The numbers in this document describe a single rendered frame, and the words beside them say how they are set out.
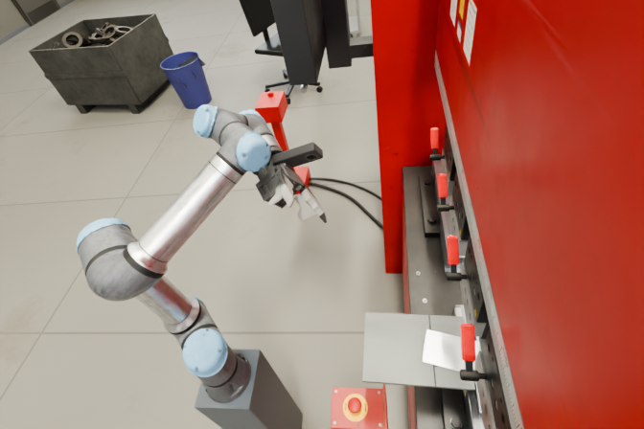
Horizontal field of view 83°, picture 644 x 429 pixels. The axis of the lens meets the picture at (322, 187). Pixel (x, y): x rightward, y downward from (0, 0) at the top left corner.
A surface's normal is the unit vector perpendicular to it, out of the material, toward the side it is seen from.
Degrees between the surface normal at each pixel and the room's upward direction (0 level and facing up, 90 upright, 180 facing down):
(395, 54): 90
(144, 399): 0
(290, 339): 0
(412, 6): 90
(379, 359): 0
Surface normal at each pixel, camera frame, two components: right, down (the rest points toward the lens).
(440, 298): -0.15, -0.71
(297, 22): -0.11, 0.70
